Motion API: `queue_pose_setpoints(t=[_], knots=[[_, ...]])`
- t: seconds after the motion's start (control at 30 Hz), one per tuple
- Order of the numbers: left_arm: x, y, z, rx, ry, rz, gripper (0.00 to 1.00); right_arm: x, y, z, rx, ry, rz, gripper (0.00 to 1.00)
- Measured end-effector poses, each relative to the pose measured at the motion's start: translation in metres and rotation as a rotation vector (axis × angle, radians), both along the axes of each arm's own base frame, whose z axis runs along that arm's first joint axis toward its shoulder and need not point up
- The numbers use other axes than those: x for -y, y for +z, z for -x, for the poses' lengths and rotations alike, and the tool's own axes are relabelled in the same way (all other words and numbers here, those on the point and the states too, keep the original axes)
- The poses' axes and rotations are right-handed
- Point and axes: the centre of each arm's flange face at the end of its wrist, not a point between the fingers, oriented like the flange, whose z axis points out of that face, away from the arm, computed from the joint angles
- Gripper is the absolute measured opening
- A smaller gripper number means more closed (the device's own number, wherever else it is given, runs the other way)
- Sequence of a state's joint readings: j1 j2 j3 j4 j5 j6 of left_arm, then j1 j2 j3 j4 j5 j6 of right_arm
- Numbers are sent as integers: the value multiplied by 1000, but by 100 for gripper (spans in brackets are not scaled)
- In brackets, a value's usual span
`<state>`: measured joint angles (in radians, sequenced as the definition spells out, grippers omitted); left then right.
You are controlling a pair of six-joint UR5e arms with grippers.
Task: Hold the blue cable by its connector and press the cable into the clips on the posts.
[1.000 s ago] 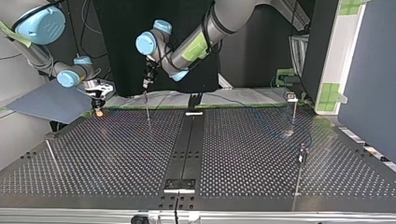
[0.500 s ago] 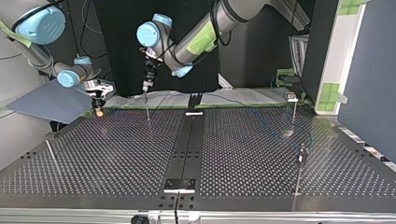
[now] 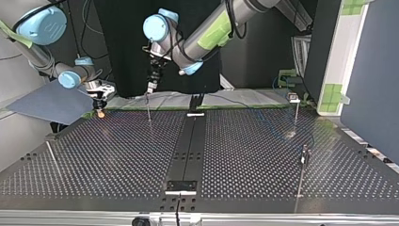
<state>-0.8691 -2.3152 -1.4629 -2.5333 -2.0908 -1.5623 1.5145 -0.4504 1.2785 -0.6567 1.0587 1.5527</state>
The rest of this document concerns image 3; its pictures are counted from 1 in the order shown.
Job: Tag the metal post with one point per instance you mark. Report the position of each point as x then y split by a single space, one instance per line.
178 207
54 158
148 108
305 155

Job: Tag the connector holder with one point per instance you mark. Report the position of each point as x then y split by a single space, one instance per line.
294 98

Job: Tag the black panel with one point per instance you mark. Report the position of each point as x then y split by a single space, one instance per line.
131 47

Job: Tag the green box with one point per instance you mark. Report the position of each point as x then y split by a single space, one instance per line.
287 78

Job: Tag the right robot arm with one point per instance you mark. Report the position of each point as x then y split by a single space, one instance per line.
40 25

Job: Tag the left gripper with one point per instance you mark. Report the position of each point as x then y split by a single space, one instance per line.
156 70

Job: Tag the grey board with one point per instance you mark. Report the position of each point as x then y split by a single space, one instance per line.
50 102

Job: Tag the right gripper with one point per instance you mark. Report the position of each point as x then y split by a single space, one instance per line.
100 103

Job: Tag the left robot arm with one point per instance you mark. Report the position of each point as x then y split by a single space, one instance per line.
200 44

